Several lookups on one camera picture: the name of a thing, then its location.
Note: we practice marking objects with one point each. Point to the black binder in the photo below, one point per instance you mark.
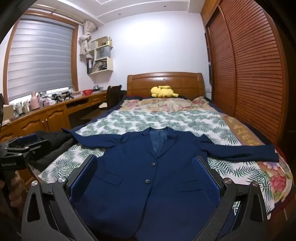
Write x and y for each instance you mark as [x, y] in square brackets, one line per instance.
[89, 66]

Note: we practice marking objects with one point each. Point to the red basket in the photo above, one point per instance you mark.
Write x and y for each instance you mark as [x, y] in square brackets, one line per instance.
[87, 92]

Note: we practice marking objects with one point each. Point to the black folded garment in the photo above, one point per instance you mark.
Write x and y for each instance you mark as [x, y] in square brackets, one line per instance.
[55, 138]

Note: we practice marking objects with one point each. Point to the cardboard box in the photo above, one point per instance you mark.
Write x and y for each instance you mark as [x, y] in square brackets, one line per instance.
[8, 112]

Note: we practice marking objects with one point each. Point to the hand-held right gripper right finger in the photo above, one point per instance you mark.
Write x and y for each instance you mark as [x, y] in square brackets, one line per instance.
[205, 179]

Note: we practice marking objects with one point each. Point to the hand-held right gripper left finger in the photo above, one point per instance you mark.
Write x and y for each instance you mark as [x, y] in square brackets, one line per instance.
[83, 176]

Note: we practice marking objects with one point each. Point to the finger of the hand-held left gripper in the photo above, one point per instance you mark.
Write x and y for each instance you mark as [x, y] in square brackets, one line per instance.
[39, 146]
[29, 139]

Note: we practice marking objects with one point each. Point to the grey window blind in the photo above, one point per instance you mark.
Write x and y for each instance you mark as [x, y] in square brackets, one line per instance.
[39, 58]

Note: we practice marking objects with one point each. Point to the white wall shelf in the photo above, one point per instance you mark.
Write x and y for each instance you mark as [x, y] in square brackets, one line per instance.
[109, 64]

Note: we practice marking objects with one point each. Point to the silver metal bowl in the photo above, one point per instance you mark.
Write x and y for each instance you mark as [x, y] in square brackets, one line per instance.
[97, 88]

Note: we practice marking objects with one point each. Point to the wooden desk cabinet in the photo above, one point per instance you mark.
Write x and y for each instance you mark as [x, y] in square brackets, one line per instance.
[53, 115]

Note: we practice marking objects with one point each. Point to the dark grey folded garment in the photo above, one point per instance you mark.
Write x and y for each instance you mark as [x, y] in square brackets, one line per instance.
[48, 157]

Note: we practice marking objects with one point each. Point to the navy blue blazer jacket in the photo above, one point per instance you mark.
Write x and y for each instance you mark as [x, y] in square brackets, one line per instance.
[150, 185]

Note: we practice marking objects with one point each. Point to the black desk gadget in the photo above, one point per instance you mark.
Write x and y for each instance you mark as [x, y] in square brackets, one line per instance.
[67, 95]
[57, 97]

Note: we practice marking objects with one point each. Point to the person's left hand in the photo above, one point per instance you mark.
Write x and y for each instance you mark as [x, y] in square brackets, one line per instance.
[15, 187]

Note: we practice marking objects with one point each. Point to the bed with leaf-print cover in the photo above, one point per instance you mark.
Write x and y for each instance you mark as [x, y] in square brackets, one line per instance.
[138, 120]

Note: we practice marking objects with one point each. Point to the wooden louvered wardrobe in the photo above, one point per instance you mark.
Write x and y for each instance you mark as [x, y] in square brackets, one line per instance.
[249, 69]

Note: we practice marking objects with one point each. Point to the yellow plush toy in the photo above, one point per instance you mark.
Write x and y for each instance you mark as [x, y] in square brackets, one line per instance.
[163, 92]

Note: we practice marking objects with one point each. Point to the wooden window frame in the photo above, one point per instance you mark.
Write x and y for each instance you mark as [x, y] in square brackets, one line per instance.
[75, 58]

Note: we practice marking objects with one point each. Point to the pink bottle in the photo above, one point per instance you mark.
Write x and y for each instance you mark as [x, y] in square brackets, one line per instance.
[35, 102]

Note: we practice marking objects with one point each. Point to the beige tied curtain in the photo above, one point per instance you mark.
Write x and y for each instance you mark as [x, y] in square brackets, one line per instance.
[84, 39]

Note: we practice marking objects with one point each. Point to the dark wooden chair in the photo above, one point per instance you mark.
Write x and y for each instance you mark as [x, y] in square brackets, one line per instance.
[114, 95]

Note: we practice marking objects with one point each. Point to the wooden bed headboard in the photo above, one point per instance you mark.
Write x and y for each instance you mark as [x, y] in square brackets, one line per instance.
[182, 82]

